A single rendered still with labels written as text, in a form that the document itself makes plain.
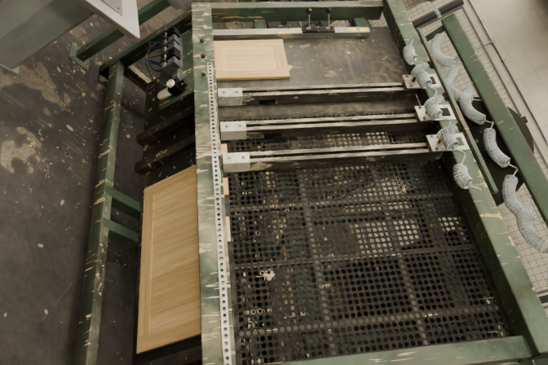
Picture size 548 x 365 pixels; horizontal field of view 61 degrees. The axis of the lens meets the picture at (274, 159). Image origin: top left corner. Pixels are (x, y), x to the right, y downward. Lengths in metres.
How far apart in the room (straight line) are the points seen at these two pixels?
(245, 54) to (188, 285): 1.31
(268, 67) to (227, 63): 0.23
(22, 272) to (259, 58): 1.61
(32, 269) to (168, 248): 0.61
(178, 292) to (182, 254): 0.19
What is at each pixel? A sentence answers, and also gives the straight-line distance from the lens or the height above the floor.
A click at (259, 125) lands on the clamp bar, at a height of 1.08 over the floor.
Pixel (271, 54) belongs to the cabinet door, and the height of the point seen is 1.16.
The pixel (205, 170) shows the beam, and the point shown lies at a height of 0.84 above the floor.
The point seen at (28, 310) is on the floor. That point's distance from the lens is 2.39.
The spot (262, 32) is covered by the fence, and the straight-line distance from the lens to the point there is 2.85.
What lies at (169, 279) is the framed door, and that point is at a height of 0.44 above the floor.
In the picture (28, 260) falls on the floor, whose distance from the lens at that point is 2.45.
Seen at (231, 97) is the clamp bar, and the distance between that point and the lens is 2.42.
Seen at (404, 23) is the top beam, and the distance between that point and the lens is 3.03.
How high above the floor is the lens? 1.88
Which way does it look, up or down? 21 degrees down
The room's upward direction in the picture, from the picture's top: 66 degrees clockwise
